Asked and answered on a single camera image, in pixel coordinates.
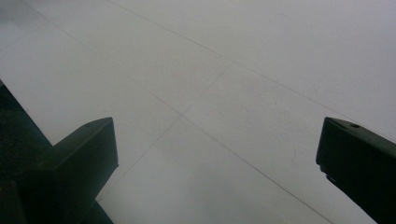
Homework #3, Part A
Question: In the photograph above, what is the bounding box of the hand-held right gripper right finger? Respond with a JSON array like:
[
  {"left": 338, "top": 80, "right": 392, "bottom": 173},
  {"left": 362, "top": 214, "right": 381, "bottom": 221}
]
[{"left": 315, "top": 117, "right": 396, "bottom": 224}]

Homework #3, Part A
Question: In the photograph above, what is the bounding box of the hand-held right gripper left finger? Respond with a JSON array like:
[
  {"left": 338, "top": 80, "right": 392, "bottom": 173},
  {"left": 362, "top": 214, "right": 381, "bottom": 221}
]
[{"left": 17, "top": 117, "right": 120, "bottom": 224}]

